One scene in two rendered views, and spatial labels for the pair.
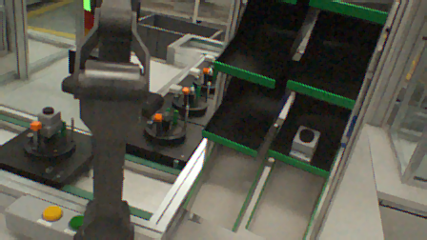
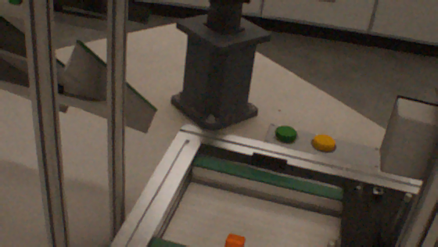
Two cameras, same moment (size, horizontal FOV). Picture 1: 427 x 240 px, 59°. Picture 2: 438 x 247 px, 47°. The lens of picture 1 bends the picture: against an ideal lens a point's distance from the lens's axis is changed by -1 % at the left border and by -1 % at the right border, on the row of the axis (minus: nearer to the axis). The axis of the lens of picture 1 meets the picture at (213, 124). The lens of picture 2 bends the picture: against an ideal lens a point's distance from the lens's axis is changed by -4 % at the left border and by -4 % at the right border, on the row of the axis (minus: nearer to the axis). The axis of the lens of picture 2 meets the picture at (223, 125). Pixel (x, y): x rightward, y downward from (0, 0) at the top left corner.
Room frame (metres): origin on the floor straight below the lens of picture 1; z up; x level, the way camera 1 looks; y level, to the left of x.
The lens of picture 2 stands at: (1.42, 0.13, 1.48)
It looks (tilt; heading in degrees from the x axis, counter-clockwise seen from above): 33 degrees down; 179
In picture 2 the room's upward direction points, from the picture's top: 8 degrees clockwise
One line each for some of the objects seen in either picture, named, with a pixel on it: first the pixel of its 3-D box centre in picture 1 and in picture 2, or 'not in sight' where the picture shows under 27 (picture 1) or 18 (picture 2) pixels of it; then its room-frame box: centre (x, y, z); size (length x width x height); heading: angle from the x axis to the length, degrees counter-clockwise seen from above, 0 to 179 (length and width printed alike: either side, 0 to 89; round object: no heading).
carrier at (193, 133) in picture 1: (166, 122); not in sight; (1.09, 0.15, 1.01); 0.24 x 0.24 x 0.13; 79
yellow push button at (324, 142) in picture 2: (52, 213); (323, 144); (0.65, 0.33, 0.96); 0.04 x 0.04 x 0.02
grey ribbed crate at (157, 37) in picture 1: (177, 40); not in sight; (2.97, 0.41, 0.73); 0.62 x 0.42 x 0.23; 79
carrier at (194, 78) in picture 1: (209, 76); not in sight; (1.57, 0.06, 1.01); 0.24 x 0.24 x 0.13; 79
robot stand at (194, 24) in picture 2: not in sight; (218, 69); (0.40, 0.12, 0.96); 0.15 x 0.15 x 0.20; 43
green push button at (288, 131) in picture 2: (79, 224); (285, 135); (0.63, 0.26, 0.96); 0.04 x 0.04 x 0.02
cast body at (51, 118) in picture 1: (50, 118); not in sight; (0.90, 0.45, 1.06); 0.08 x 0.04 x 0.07; 169
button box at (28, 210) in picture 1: (52, 224); (320, 158); (0.65, 0.33, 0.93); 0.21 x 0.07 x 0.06; 79
